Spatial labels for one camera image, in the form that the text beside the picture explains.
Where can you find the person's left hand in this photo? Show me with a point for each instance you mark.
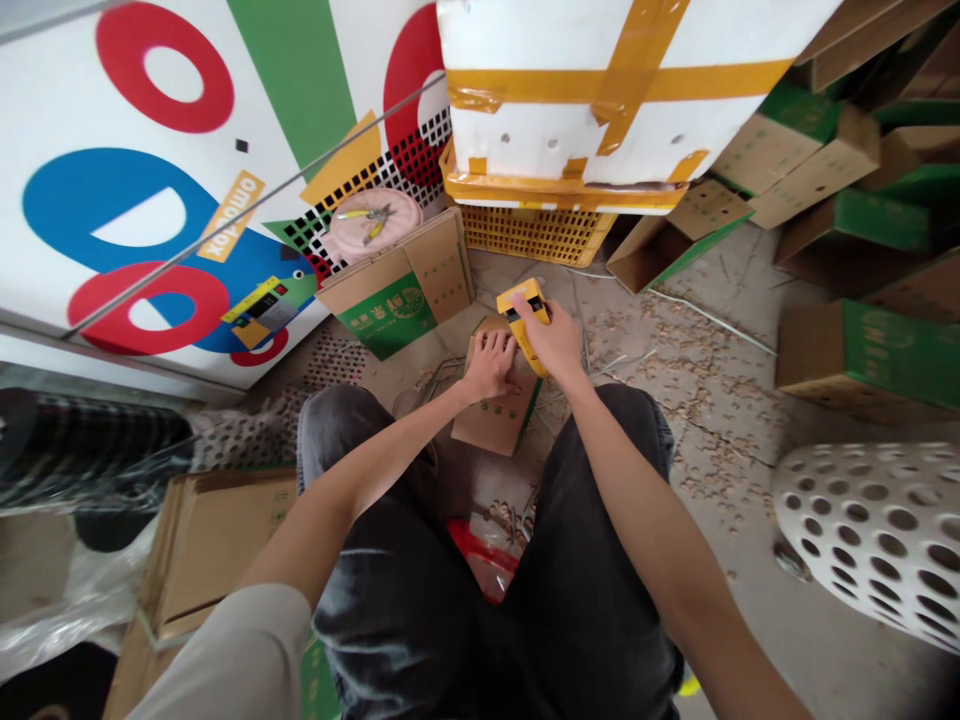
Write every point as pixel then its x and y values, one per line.
pixel 489 369

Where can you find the person's right hand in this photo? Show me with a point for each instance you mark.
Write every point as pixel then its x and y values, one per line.
pixel 559 341

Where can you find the person's right fingers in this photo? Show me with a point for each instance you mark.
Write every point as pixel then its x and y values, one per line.
pixel 525 304

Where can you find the yellow handheld device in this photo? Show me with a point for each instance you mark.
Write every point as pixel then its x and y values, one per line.
pixel 517 292

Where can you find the small brown carton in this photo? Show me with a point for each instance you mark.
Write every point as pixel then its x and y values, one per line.
pixel 491 420

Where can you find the yellow plastic crate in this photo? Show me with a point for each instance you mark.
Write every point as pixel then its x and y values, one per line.
pixel 525 232

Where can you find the flat white taped foam box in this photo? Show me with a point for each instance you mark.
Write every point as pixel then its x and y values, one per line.
pixel 555 196

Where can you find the stack of flat green-printed cartons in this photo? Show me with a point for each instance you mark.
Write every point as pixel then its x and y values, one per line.
pixel 390 300

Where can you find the large white taped foam box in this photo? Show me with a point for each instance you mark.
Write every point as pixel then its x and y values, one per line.
pixel 570 112

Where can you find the red plastic stool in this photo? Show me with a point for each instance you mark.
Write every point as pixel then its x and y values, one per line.
pixel 484 559

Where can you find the white foam net sheet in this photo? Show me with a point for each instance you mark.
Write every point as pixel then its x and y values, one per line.
pixel 255 435

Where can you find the pile of folded brown-green boxes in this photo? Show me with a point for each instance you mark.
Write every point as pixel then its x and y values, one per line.
pixel 847 225

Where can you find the person's legs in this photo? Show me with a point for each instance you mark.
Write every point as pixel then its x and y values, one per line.
pixel 420 622

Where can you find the colourful printed cabinet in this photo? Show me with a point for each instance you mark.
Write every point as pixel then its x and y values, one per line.
pixel 150 187

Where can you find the stack of plain cardboard sheets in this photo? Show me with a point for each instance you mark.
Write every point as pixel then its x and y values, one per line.
pixel 210 555

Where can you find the black rolls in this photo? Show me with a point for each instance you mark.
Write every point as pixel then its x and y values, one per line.
pixel 90 442

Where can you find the clear plastic sheet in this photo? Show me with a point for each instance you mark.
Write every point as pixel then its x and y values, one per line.
pixel 67 600

